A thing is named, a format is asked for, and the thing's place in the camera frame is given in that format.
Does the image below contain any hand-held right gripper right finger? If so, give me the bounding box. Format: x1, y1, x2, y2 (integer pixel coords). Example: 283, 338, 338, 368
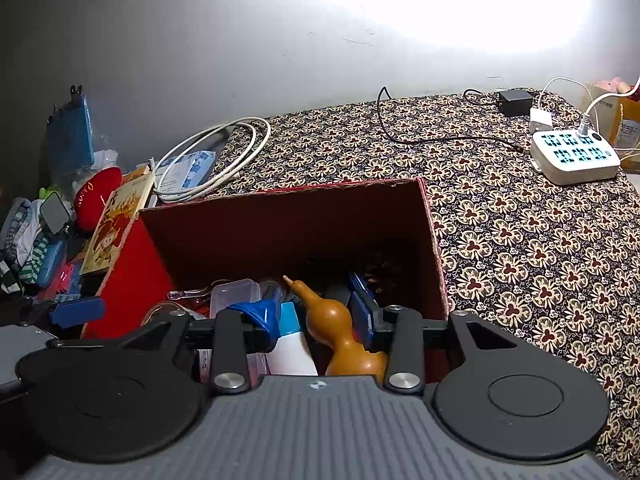
348, 291, 522, 392

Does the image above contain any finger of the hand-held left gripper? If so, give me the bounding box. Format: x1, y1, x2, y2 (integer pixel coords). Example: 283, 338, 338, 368
47, 295, 107, 331

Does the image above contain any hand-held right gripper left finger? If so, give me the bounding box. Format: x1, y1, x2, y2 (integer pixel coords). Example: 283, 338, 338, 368
120, 300, 280, 395

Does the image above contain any brown wooden gourd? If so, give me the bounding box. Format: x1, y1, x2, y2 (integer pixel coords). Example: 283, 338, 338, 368
282, 275, 389, 378

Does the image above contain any red cardboard box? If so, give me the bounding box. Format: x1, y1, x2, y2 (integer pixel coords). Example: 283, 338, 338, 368
82, 177, 449, 386

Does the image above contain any clear plastic container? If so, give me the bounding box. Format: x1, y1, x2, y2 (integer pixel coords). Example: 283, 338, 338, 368
210, 279, 261, 319

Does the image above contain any white bottle with blue cap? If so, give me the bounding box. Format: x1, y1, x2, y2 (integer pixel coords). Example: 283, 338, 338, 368
269, 302, 319, 377

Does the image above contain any blue case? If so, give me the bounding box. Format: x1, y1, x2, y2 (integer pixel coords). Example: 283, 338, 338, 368
32, 237, 69, 289

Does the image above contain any striped cloth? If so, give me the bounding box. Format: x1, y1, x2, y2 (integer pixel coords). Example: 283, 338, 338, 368
0, 197, 52, 293

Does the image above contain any orange picture book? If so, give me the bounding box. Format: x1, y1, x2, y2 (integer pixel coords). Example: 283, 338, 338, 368
80, 167, 157, 276

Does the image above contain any small black mirror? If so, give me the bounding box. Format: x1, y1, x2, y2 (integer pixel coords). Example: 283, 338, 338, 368
39, 192, 71, 236

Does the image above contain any red plush toy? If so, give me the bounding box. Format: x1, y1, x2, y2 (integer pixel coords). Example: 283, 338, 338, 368
74, 167, 124, 225

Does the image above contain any floral patterned blanket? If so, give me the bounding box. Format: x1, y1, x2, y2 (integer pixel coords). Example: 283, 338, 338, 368
200, 89, 640, 477

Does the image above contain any blue and white packet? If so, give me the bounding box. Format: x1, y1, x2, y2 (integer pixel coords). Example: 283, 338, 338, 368
155, 151, 217, 192

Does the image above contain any white power strip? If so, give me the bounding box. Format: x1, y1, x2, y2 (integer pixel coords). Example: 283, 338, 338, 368
529, 129, 621, 186

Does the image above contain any black power adapter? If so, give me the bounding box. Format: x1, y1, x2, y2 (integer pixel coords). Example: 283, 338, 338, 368
498, 89, 534, 117

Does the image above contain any white USB charger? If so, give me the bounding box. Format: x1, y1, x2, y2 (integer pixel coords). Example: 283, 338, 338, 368
529, 107, 554, 135

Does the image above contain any gold paper gift bag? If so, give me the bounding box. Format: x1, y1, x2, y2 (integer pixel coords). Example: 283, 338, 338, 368
590, 77, 640, 162

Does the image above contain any coiled white cable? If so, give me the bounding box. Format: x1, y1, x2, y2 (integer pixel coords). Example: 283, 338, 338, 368
152, 117, 272, 199

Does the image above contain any black cable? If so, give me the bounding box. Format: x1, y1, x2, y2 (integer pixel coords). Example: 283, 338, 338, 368
375, 86, 532, 154

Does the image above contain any thin white cable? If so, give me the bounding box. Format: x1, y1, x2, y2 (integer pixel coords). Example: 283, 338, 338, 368
537, 76, 592, 111

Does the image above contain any thick white power cable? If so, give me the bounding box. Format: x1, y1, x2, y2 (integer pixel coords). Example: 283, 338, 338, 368
577, 72, 640, 137

